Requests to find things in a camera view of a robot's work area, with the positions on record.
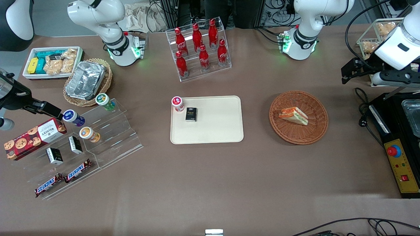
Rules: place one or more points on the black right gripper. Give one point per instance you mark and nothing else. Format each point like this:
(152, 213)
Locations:
(14, 97)

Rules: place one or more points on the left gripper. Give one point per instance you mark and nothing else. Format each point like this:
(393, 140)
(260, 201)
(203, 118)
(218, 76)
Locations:
(365, 66)

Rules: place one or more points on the triangular sandwich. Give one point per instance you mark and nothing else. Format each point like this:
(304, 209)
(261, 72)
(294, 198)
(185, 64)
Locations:
(294, 116)

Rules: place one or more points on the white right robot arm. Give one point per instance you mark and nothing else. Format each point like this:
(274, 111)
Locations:
(111, 23)

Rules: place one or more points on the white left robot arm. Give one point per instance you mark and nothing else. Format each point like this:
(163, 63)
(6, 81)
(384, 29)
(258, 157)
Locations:
(308, 29)

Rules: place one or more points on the light wicker basket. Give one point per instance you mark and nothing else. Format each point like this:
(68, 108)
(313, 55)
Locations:
(106, 83)

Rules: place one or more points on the brown wicker basket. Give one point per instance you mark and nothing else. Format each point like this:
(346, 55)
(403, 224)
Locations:
(315, 131)

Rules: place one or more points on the beige plastic tray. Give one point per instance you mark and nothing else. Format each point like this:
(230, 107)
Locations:
(216, 127)

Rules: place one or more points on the clear bagged pastry pack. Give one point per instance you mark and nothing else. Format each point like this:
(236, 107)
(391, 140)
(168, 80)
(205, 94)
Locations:
(370, 47)
(385, 29)

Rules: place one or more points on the blue lid cup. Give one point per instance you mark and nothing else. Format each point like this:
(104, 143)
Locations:
(73, 117)

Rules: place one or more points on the red Walkers cookie box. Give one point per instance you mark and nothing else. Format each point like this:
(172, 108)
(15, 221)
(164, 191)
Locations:
(32, 137)

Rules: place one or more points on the white plastic bin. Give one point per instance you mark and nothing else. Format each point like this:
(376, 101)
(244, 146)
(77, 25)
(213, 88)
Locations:
(29, 76)

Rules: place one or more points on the clear cracker pack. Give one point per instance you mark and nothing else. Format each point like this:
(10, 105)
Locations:
(52, 67)
(67, 65)
(70, 53)

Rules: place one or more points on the teal snack packet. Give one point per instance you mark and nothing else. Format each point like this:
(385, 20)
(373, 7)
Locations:
(40, 66)
(49, 53)

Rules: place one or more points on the yellow snack packet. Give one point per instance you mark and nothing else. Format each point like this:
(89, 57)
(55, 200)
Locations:
(32, 65)

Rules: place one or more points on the small black white box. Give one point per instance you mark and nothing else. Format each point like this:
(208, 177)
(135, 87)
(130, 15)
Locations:
(54, 156)
(75, 145)

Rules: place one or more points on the aluminium foil container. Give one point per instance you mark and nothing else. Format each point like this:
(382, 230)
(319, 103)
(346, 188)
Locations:
(85, 80)

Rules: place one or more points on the orange lid cup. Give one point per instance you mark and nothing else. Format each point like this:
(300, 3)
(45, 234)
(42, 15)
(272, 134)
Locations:
(88, 134)

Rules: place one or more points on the green lid cup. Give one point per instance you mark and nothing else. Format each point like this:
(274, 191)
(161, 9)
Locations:
(105, 101)

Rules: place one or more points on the black yellow sealing machine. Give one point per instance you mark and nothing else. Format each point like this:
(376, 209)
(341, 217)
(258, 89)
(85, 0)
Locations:
(393, 131)

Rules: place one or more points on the Snickers chocolate bar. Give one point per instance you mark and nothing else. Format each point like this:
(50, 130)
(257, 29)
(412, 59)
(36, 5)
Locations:
(48, 185)
(78, 170)

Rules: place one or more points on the clear acrylic stepped shelf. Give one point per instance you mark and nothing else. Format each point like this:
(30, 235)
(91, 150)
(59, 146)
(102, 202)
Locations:
(115, 137)

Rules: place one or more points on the red emergency stop button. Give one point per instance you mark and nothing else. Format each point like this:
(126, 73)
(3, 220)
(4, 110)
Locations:
(394, 151)

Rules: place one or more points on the beige crumpled cloth bag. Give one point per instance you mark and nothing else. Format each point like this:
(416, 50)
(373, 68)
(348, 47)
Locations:
(137, 18)

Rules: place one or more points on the clear acrylic bottle rack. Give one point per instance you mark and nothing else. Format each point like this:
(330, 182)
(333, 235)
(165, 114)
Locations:
(226, 62)

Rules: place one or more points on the red lid white cup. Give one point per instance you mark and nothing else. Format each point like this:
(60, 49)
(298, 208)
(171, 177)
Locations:
(178, 103)

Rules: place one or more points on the red cola bottle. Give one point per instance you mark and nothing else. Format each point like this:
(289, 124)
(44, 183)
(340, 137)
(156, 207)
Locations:
(203, 58)
(213, 32)
(222, 53)
(181, 65)
(197, 36)
(180, 41)

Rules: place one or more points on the black Face box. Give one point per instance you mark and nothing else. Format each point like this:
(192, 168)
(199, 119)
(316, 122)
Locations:
(191, 114)

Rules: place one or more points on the person in dark clothes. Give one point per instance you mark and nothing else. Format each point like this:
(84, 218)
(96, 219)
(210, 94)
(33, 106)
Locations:
(216, 9)

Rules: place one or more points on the small silver metal block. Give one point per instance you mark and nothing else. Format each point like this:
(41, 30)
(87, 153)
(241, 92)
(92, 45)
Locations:
(214, 232)

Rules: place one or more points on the grey wrist camera cylinder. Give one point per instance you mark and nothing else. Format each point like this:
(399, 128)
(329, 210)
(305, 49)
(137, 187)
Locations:
(6, 124)

